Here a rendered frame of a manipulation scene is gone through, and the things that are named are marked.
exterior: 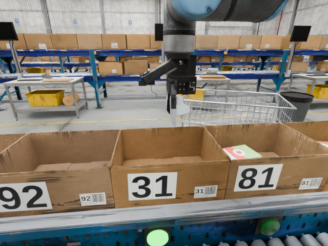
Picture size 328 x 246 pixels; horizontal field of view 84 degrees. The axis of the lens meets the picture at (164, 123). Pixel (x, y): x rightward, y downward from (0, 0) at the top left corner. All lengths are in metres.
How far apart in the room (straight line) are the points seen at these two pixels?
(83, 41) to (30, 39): 1.20
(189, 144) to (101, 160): 0.43
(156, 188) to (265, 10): 0.56
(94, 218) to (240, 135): 0.73
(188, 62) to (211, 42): 4.75
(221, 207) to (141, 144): 0.43
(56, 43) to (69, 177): 4.90
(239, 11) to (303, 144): 0.67
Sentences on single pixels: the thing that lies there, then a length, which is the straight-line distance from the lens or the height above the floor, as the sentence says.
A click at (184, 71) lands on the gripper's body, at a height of 1.33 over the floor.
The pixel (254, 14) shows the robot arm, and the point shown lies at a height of 1.45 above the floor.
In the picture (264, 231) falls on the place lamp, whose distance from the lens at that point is 0.81.
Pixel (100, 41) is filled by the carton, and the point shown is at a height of 1.57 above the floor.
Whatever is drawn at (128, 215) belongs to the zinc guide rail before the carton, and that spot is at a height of 0.89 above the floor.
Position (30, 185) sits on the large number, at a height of 1.01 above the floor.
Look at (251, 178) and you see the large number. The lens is 0.73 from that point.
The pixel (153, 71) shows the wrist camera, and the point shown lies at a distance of 0.55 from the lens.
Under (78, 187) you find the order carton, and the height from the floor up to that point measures 0.98.
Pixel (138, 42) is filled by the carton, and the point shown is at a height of 1.54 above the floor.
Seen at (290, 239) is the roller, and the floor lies 0.75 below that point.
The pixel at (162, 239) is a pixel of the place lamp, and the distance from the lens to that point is 0.70.
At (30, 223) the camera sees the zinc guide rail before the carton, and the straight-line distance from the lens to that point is 0.76.
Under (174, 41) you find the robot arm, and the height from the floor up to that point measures 1.41.
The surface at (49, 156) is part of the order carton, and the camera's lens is 1.00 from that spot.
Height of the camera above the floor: 1.39
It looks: 22 degrees down
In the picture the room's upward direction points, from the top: straight up
